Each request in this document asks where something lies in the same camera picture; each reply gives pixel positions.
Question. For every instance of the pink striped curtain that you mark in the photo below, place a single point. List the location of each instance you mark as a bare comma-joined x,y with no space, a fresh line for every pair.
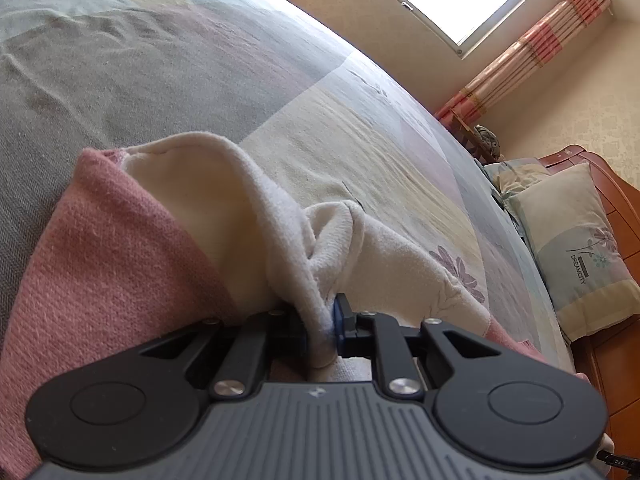
530,55

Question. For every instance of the small pastel pillow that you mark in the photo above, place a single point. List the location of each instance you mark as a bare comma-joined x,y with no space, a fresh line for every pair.
515,175

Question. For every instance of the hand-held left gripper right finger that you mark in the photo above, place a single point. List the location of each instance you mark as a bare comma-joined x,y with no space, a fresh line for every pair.
339,322

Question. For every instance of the grey bundled cloth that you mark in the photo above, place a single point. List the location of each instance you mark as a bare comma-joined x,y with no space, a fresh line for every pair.
487,137

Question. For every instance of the pastel patchwork bedspread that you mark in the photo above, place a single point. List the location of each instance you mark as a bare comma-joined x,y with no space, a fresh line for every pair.
200,60

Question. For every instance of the large floral print pillow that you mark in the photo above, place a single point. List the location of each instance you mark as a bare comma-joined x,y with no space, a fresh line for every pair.
565,240

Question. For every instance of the pink and white knit sweater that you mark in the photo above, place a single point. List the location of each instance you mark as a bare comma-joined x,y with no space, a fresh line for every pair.
100,260

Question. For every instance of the wooden bed headboard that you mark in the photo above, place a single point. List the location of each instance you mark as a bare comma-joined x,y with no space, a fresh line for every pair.
615,370

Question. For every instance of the small wooden bedside table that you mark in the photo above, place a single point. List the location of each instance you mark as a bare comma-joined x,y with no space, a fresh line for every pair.
470,135

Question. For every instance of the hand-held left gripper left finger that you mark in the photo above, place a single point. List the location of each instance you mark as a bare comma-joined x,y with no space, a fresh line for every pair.
290,332

